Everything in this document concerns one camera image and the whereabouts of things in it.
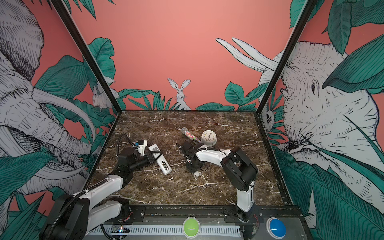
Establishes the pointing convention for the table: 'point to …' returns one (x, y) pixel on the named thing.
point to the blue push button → (276, 228)
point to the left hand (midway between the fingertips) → (161, 152)
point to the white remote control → (162, 162)
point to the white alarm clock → (208, 137)
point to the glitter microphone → (184, 131)
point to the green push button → (191, 227)
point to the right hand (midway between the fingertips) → (191, 168)
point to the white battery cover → (197, 173)
